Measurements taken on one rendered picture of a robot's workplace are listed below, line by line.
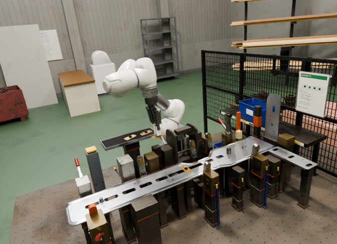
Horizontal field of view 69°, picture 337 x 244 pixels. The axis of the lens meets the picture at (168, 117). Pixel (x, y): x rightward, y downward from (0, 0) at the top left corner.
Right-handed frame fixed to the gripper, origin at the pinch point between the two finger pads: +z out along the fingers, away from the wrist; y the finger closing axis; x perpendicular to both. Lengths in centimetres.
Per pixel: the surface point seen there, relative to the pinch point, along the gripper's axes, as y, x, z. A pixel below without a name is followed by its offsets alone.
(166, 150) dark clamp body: -7.8, 8.5, 20.0
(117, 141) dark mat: -28.4, -15.6, 9.6
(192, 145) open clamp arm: -2.0, 25.6, 21.7
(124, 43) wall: -684, 318, -38
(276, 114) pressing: 24, 83, 14
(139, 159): -7.5, -11.8, 17.7
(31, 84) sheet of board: -666, 4, 23
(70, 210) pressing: -3, -57, 25
